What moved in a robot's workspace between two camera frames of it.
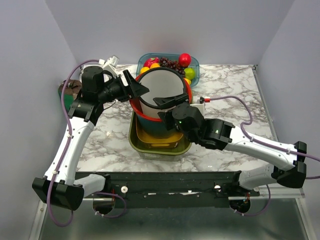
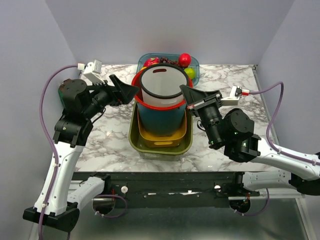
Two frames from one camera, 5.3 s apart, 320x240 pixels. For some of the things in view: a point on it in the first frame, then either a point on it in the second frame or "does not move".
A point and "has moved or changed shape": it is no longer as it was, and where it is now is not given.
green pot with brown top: (71, 90) does not move
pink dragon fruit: (147, 62) does not move
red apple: (184, 59) does not move
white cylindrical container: (161, 82) has moved or changed shape
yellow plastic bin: (170, 142) does not move
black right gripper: (163, 102) to (197, 100)
